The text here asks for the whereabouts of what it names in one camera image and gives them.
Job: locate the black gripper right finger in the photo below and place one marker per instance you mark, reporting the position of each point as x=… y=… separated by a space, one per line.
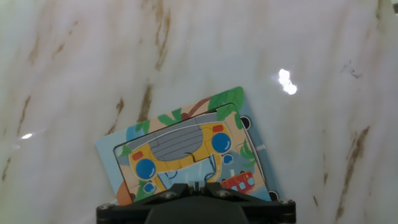
x=264 y=210

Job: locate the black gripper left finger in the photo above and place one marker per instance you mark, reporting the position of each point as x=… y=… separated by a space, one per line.
x=130 y=210

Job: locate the vehicle picture puzzle board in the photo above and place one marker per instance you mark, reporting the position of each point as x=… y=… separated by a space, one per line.
x=186 y=146

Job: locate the marble pattern board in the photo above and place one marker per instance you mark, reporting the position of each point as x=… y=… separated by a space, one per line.
x=93 y=62

